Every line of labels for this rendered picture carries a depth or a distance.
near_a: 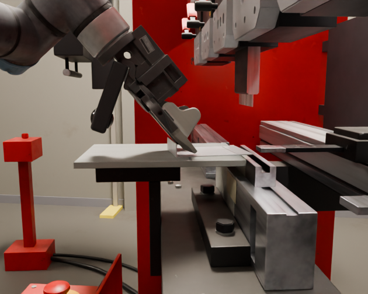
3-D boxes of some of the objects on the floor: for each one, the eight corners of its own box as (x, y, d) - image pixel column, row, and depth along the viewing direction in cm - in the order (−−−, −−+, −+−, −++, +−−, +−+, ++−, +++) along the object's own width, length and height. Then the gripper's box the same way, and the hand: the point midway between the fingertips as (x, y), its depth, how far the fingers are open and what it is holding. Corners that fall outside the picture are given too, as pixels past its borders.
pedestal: (17, 256, 248) (7, 132, 235) (55, 255, 250) (48, 132, 236) (4, 271, 228) (-7, 136, 215) (47, 270, 230) (38, 136, 217)
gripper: (142, 17, 53) (231, 129, 59) (135, 30, 65) (209, 121, 71) (96, 56, 53) (190, 165, 58) (97, 62, 65) (175, 151, 70)
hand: (184, 147), depth 64 cm, fingers open, 5 cm apart
